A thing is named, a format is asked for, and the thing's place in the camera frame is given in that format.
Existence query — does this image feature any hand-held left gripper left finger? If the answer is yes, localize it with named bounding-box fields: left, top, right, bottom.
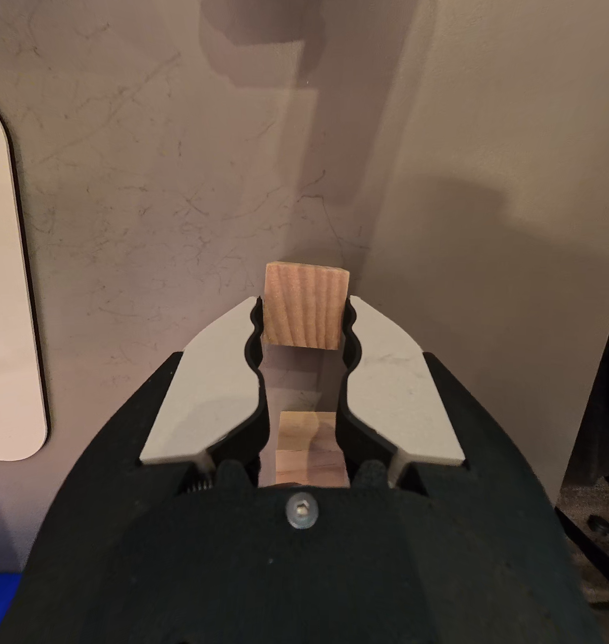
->
left=140, top=296, right=271, bottom=488

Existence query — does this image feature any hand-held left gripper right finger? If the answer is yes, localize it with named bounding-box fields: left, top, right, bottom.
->
left=336, top=296, right=466, bottom=488

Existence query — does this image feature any wooden cube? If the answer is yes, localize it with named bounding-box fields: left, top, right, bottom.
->
left=275, top=412, right=347, bottom=488
left=261, top=262, right=351, bottom=349

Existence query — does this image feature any blue plastic bin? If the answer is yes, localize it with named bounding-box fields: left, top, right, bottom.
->
left=0, top=573, right=24, bottom=644

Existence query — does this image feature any grey desk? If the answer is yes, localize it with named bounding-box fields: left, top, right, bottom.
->
left=0, top=0, right=609, bottom=574

